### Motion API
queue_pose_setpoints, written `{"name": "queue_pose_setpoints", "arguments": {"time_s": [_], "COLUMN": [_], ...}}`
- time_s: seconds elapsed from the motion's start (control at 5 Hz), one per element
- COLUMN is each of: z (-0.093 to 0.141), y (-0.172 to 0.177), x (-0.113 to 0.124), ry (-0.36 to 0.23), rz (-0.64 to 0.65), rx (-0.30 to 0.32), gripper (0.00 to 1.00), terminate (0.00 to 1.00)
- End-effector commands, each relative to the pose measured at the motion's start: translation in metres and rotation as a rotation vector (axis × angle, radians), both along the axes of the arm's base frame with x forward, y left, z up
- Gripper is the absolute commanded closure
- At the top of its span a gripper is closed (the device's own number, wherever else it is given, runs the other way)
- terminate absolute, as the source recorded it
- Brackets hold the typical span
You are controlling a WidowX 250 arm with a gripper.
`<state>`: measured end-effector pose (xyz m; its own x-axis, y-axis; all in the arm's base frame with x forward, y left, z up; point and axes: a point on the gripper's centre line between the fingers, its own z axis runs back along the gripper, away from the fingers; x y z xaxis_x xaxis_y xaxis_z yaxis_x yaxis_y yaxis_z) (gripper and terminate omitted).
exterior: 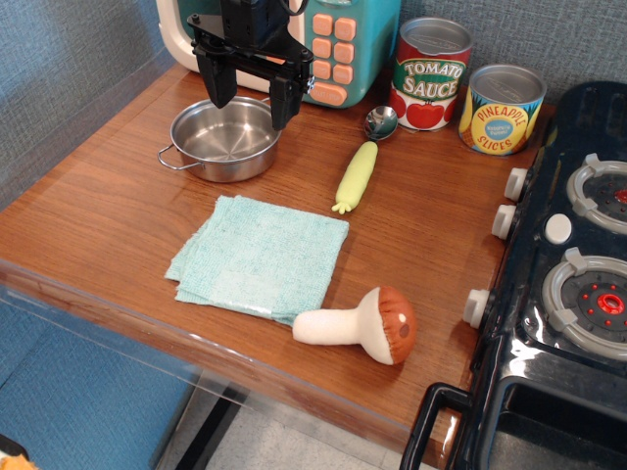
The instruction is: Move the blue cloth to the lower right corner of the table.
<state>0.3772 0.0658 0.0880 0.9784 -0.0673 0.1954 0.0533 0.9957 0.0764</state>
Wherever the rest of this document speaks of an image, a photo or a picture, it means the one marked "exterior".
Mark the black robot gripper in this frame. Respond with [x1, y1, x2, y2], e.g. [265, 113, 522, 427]
[187, 1, 314, 131]

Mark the light blue cloth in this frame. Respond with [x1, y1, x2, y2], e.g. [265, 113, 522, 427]
[165, 196, 349, 325]

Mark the small steel pot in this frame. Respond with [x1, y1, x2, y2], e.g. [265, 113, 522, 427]
[157, 96, 281, 183]

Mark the teal toy microwave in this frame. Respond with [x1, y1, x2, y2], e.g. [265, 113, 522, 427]
[156, 0, 401, 109]

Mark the tomato sauce can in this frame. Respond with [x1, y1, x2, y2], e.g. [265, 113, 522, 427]
[389, 17, 473, 131]

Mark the pineapple slices can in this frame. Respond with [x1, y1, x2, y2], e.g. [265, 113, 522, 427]
[458, 64, 547, 156]

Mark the plush brown mushroom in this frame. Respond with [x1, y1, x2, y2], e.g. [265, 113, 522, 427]
[292, 286, 417, 365]

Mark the clear acrylic guard panel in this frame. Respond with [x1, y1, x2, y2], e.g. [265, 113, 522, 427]
[1, 262, 408, 469]

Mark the black table leg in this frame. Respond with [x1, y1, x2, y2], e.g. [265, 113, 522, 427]
[175, 399, 240, 470]

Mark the black toy stove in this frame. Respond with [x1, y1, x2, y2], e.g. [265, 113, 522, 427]
[401, 81, 626, 469]

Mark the orange object at corner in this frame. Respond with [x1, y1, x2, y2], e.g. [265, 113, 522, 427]
[0, 454, 38, 470]

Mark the spoon with green handle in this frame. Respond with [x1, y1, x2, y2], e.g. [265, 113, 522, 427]
[331, 106, 398, 214]

